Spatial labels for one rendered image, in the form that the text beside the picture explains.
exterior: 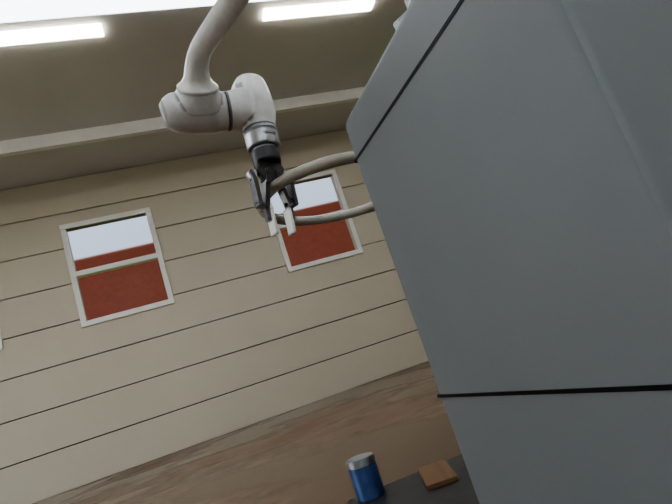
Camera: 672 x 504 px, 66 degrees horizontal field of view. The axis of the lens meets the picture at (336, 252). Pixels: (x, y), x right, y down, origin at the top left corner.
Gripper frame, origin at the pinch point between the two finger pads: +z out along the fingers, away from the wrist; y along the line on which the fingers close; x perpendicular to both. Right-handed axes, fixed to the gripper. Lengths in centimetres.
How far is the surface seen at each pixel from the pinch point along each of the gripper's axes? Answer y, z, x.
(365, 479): 37, 77, 41
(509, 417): -25, 46, -70
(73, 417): 58, 27, 631
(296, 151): 402, -296, 506
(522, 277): -30, 34, -79
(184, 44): 152, -312, 324
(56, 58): 38, -303, 368
